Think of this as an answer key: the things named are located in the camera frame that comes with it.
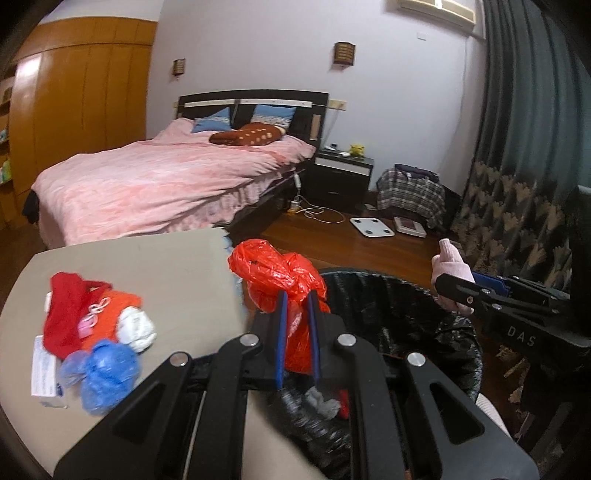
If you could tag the pink face mask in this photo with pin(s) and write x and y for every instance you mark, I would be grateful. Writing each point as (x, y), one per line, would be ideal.
(450, 267)

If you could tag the white bedside device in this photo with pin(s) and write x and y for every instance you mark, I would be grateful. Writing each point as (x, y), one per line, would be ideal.
(334, 149)

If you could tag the patterned green curtain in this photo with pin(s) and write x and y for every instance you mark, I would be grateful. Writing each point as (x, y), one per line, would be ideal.
(521, 138)

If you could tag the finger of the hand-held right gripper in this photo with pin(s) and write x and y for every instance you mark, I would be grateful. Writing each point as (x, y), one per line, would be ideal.
(490, 284)
(466, 295)

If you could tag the red cloth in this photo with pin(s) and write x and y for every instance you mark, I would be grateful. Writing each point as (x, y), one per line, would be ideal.
(64, 314)

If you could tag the dark nightstand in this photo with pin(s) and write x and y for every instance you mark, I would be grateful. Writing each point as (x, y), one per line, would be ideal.
(339, 184)

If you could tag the small pink bow item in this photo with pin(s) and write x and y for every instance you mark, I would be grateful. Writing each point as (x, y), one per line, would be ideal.
(92, 318)

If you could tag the white bathroom scale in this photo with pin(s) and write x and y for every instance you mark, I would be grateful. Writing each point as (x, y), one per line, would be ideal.
(371, 227)

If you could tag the wall socket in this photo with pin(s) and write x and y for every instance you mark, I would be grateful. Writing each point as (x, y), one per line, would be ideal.
(338, 105)

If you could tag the white paper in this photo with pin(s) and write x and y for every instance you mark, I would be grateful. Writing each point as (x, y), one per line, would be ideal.
(136, 328)

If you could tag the wooden wardrobe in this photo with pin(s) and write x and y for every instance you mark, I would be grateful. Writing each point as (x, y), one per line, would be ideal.
(83, 106)

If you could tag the large wall lamp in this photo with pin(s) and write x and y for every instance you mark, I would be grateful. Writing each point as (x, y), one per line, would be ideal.
(344, 54)

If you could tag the bin with black liner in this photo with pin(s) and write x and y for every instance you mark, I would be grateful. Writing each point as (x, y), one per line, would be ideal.
(392, 300)

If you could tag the red plastic bag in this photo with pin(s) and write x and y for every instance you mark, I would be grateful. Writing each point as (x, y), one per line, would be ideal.
(268, 267)

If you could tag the plaid bag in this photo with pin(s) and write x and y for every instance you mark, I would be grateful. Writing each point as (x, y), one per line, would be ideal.
(408, 191)

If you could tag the pink blanket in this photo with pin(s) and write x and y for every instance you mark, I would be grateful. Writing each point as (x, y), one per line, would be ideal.
(161, 180)

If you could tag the dark wooden bed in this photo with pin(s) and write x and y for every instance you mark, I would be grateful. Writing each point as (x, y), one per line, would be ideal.
(207, 98)

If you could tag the beige cloth covered table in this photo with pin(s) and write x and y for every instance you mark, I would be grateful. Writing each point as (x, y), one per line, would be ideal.
(161, 267)

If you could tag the brown dotted pillow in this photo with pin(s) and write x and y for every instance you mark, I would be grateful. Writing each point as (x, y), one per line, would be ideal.
(247, 134)

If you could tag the yellow plush toy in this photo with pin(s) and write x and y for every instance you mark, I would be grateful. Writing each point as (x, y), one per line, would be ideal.
(356, 150)

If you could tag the pink clothing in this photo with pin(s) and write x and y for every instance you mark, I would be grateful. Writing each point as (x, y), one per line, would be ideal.
(491, 413)

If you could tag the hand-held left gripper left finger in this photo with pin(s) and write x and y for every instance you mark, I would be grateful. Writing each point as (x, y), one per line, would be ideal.
(280, 341)

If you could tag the white scale with red dial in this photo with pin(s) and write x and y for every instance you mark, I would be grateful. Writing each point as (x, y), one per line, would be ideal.
(410, 227)

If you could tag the blue pillow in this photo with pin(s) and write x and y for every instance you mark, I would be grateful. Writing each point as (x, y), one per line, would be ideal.
(274, 116)
(212, 121)

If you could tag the orange cloth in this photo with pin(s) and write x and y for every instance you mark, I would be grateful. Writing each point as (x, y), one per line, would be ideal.
(111, 325)

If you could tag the blue plastic bag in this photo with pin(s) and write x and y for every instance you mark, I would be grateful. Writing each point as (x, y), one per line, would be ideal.
(108, 374)

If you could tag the white paper box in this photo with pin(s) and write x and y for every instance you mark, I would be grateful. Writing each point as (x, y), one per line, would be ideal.
(44, 374)

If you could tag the grey crumpled wrapper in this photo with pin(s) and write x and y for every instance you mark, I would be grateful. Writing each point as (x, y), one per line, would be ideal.
(319, 402)

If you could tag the white bed remote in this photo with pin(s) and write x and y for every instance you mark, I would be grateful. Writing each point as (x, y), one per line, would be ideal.
(298, 181)

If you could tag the dark cloth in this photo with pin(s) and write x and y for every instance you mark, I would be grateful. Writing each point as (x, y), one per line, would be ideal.
(31, 207)

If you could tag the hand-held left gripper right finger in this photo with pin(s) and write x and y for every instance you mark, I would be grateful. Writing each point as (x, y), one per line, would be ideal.
(314, 337)

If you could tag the white air conditioner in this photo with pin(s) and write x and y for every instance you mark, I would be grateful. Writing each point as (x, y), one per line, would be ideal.
(438, 11)

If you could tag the small wall lamp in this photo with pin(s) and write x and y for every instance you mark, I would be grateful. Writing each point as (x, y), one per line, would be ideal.
(178, 67)

